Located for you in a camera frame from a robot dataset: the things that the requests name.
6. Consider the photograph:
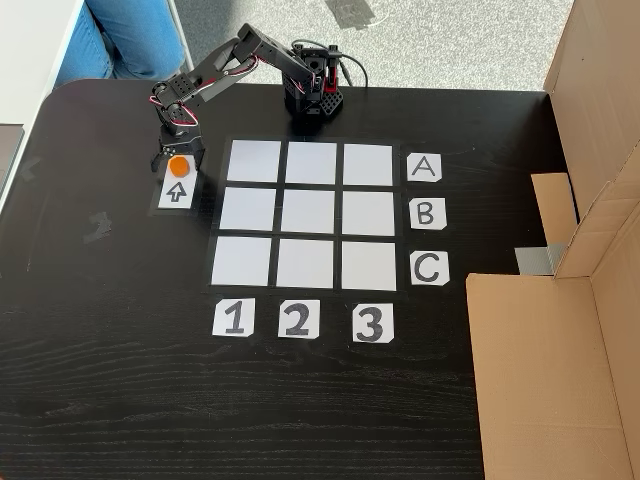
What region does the white nine-square grid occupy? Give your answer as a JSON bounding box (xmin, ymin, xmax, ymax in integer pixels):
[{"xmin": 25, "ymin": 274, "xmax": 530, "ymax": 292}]
[{"xmin": 204, "ymin": 137, "xmax": 406, "ymax": 296}]

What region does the white arrow paper sheet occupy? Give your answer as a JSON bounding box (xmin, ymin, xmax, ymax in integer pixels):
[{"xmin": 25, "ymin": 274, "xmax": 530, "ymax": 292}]
[{"xmin": 156, "ymin": 167, "xmax": 194, "ymax": 211}]

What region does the white chair leg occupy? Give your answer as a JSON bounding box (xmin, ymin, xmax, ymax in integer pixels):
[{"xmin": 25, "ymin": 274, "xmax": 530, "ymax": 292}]
[{"xmin": 167, "ymin": 0, "xmax": 199, "ymax": 84}]

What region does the person's leg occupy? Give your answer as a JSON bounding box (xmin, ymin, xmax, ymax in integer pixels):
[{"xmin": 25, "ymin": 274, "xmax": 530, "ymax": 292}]
[{"xmin": 54, "ymin": 0, "xmax": 187, "ymax": 87}]

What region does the white side table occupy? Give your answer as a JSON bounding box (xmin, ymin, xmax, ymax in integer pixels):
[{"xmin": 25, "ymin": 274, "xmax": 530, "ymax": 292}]
[{"xmin": 0, "ymin": 0, "xmax": 87, "ymax": 211}]

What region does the paper label number 1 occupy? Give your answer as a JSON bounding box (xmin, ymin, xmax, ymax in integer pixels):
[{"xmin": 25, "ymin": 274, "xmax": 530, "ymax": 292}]
[{"xmin": 211, "ymin": 298, "xmax": 255, "ymax": 339}]

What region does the paper label number 2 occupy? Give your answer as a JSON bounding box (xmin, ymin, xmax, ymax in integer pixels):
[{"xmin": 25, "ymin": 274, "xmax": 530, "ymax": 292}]
[{"xmin": 277, "ymin": 299, "xmax": 322, "ymax": 340}]

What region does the dark floor tape patch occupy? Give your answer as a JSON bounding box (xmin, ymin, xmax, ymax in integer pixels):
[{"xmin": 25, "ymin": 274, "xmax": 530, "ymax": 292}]
[{"xmin": 324, "ymin": 0, "xmax": 382, "ymax": 30}]

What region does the paper label letter A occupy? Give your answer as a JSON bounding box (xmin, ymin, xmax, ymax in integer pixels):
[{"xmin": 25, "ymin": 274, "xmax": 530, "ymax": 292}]
[{"xmin": 406, "ymin": 153, "xmax": 443, "ymax": 183}]

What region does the paper label letter B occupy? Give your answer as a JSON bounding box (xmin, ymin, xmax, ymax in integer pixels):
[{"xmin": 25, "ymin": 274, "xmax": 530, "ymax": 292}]
[{"xmin": 408, "ymin": 197, "xmax": 448, "ymax": 231}]

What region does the paper label number 3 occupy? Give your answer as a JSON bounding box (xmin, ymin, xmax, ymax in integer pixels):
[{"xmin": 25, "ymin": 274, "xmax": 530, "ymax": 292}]
[{"xmin": 352, "ymin": 303, "xmax": 395, "ymax": 344}]

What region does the paper label letter C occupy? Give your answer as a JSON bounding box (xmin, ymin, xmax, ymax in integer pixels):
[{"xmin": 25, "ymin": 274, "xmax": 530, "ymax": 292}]
[{"xmin": 409, "ymin": 251, "xmax": 450, "ymax": 287}]

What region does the grey tape strip on table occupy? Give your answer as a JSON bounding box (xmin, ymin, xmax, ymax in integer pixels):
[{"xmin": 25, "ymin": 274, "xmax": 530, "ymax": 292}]
[{"xmin": 514, "ymin": 243, "xmax": 569, "ymax": 279}]

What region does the brown cardboard screen large flap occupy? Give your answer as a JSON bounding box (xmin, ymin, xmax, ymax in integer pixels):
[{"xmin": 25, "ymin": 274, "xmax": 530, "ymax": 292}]
[{"xmin": 464, "ymin": 182, "xmax": 640, "ymax": 480}]

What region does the robot power cable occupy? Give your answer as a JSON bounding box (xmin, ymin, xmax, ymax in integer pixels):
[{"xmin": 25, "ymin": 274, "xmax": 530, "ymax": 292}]
[{"xmin": 339, "ymin": 53, "xmax": 372, "ymax": 89}]

